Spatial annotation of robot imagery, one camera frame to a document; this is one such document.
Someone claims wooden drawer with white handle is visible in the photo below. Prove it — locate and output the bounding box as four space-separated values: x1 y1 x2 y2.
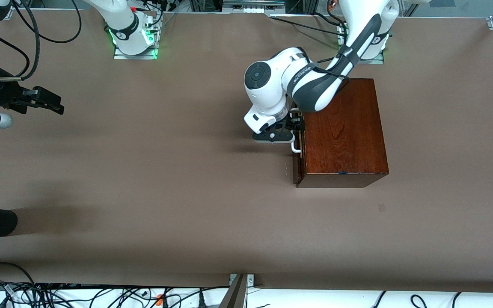
290 107 306 184

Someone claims dark wooden drawer cabinet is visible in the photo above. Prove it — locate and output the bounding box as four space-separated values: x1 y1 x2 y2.
294 78 389 189

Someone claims white power strip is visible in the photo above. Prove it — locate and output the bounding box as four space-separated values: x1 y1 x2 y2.
222 0 286 15

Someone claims aluminium profile bar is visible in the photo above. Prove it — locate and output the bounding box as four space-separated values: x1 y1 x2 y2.
219 273 255 308

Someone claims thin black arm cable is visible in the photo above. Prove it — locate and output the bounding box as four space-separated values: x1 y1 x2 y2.
0 24 31 78

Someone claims thin black looped cable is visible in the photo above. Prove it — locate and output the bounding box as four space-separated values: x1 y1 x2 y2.
13 0 83 44

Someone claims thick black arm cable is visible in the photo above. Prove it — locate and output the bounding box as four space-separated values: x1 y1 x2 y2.
0 0 42 82

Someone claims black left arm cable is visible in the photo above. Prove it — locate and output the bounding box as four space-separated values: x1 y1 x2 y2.
310 45 354 93

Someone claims long black table cable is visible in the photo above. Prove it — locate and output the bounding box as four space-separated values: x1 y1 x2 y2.
270 16 345 37

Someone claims short black table cable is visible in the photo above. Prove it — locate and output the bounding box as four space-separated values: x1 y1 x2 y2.
313 12 346 27

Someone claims black floor cable loop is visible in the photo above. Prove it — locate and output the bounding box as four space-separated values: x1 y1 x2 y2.
0 261 38 296

